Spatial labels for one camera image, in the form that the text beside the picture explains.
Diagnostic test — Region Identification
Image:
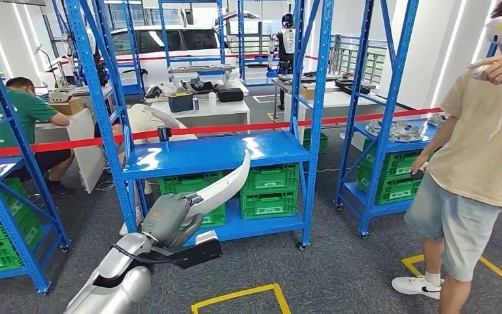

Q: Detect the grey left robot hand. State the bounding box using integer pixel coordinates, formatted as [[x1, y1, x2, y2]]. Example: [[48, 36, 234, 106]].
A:
[[140, 192, 204, 251]]

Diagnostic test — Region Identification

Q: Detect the white curved plastic part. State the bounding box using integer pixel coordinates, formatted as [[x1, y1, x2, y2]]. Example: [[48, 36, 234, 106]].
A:
[[186, 149, 252, 218]]

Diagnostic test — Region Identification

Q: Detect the black white car part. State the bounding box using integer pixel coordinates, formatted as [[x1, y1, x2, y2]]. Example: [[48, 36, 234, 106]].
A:
[[181, 78, 217, 94]]

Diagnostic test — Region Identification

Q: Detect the silver metal hub part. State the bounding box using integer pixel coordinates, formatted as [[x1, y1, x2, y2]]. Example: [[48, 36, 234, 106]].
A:
[[365, 120, 425, 143]]

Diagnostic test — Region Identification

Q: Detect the small silver metal part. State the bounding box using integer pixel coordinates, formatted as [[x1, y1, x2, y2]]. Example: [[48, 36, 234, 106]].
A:
[[426, 113, 448, 129]]

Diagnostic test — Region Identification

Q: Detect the person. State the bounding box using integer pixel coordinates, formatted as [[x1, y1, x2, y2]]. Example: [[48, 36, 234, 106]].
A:
[[0, 77, 77, 200], [390, 0, 502, 314], [94, 103, 198, 237]]

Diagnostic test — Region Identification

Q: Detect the red barrier belt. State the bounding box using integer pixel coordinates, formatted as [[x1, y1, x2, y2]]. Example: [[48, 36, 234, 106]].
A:
[[60, 52, 320, 66], [0, 107, 444, 159]]

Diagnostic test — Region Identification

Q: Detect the black yellow toolbox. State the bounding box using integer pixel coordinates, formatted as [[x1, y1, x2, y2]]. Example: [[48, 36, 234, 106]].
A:
[[167, 92, 194, 114]]

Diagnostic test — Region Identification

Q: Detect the black carry case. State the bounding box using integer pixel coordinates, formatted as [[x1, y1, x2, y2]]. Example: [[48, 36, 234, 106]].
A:
[[217, 87, 245, 103]]

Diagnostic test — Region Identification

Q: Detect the white car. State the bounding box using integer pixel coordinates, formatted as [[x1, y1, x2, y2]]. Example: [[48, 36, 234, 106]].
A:
[[110, 10, 261, 88]]

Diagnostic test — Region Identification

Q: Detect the cardboard box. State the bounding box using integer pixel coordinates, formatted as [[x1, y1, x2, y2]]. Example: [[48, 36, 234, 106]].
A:
[[48, 97, 86, 116], [299, 83, 317, 101]]

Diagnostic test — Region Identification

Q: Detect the steel table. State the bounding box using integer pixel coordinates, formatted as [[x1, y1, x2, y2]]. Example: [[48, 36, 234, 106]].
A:
[[167, 65, 237, 77]]

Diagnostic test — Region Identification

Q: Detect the white desktop device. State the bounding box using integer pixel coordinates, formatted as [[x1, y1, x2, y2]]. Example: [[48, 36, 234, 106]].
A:
[[48, 88, 75, 104]]

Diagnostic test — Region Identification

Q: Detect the black white humanoid robot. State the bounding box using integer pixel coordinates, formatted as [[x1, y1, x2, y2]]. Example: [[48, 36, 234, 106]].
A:
[[268, 12, 298, 111]]

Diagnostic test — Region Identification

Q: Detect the black plastic tray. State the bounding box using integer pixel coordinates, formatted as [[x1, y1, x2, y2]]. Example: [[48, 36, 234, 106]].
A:
[[335, 78, 372, 96]]

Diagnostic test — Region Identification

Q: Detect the grey metal railing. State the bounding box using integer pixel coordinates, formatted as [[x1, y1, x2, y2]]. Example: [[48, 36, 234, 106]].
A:
[[327, 33, 389, 85]]

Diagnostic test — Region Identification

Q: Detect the black VR controller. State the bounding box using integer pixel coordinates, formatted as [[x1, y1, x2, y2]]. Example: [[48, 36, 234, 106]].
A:
[[410, 162, 429, 181]]

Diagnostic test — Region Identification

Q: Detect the white VR controller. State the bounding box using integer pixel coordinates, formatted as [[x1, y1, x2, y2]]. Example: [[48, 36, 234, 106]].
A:
[[471, 63, 502, 86]]

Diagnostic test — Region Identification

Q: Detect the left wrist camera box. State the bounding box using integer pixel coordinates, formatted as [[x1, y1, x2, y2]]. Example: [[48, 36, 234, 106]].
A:
[[158, 230, 225, 270]]

